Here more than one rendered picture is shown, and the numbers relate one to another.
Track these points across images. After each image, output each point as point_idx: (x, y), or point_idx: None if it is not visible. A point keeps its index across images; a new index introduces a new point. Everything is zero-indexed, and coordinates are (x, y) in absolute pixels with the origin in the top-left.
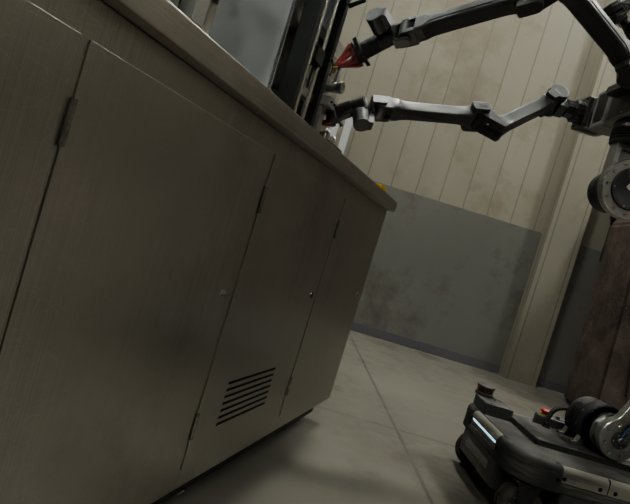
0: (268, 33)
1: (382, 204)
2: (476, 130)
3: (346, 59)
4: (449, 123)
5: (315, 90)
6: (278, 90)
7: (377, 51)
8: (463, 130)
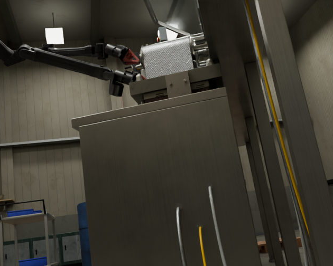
0: None
1: None
2: (24, 60)
3: (133, 56)
4: (49, 64)
5: None
6: (183, 63)
7: (114, 57)
8: (33, 60)
